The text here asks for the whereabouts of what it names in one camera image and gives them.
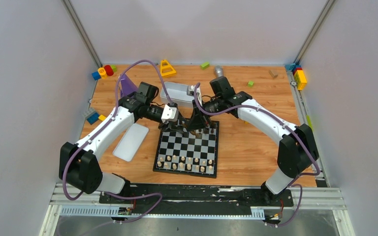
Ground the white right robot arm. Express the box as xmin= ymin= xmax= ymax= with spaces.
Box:
xmin=187 ymin=76 xmax=320 ymax=205

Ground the brown wooden block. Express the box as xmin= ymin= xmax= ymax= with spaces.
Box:
xmin=269 ymin=69 xmax=279 ymax=79

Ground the purple metronome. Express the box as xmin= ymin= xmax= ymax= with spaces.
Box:
xmin=119 ymin=74 xmax=138 ymax=98

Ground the white rectangular box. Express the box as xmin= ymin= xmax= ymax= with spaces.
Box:
xmin=164 ymin=82 xmax=193 ymax=108

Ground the blue block left edge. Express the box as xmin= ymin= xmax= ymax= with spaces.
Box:
xmin=86 ymin=112 xmax=100 ymax=125

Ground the yellow cylinder block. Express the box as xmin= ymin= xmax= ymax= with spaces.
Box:
xmin=98 ymin=67 xmax=108 ymax=79

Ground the yellow triangular toy block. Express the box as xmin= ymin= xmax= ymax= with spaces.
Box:
xmin=159 ymin=59 xmax=177 ymax=78

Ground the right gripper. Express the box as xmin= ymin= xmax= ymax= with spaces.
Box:
xmin=187 ymin=96 xmax=223 ymax=132

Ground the red cylinder block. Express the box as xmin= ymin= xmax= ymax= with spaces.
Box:
xmin=104 ymin=65 xmax=114 ymax=77

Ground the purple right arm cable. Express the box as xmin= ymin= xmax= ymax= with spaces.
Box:
xmin=192 ymin=82 xmax=321 ymax=228

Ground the silver microphone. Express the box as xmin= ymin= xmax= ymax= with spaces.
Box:
xmin=214 ymin=65 xmax=224 ymax=78

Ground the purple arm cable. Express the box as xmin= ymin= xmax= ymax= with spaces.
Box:
xmin=62 ymin=59 xmax=177 ymax=225
xmin=192 ymin=82 xmax=321 ymax=228

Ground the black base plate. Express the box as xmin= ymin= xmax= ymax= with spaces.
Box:
xmin=99 ymin=183 xmax=295 ymax=216

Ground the small yellow block left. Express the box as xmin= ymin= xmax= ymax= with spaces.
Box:
xmin=98 ymin=115 xmax=106 ymax=121

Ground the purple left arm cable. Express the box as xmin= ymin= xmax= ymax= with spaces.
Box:
xmin=62 ymin=59 xmax=177 ymax=225

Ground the stacked coloured blocks right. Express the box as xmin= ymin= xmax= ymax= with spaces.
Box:
xmin=284 ymin=63 xmax=308 ymax=90

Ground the black white chessboard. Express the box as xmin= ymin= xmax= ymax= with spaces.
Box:
xmin=153 ymin=121 xmax=220 ymax=178

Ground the green block near wall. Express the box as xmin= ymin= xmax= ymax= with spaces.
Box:
xmin=200 ymin=61 xmax=210 ymax=70

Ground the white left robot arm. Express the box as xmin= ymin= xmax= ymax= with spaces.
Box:
xmin=59 ymin=82 xmax=181 ymax=203

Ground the blue toy block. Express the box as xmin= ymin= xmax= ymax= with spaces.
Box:
xmin=91 ymin=71 xmax=101 ymax=81

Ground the white box lid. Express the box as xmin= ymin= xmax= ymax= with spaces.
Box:
xmin=112 ymin=123 xmax=149 ymax=162

